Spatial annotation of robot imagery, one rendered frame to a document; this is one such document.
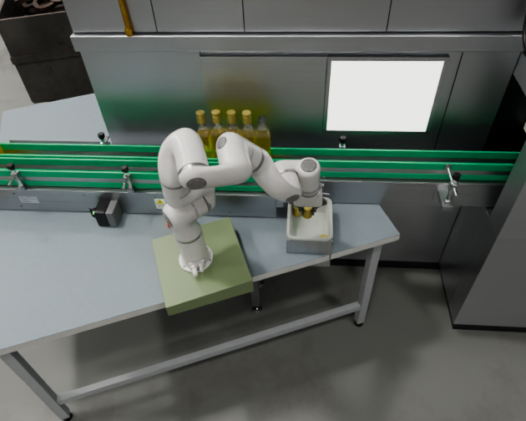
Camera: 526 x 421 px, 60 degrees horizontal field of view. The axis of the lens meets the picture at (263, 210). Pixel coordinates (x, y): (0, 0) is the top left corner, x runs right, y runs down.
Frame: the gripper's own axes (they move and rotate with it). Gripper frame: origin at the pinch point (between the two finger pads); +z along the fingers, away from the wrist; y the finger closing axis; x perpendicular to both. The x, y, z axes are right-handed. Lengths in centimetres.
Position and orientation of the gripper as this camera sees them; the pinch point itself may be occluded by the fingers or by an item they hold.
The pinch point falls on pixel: (307, 209)
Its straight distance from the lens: 169.5
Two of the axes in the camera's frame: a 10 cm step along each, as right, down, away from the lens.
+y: -10.0, -0.2, 1.0
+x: -0.7, 8.8, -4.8
